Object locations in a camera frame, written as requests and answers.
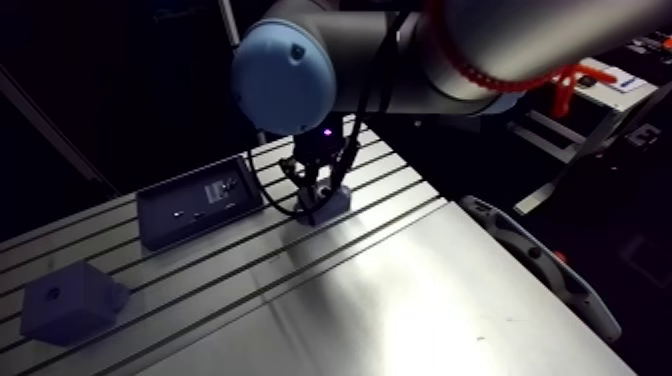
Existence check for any dark blue-grey housing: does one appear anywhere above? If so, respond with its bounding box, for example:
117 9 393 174
295 178 352 227

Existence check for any orange cable wrap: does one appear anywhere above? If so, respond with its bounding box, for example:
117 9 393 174
426 0 620 120

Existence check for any dark blue-grey block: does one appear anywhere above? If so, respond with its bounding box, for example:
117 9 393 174
19 260 132 348

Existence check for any dark blue-grey tray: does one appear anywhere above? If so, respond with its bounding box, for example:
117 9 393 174
135 155 264 252

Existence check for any grey metal post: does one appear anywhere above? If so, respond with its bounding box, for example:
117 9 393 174
217 0 268 147

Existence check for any black cable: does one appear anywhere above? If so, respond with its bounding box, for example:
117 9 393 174
246 99 369 218
362 10 417 115

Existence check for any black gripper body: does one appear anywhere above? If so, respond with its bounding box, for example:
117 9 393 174
283 124 351 182

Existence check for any pale holed strip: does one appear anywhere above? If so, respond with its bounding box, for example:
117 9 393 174
458 194 624 344

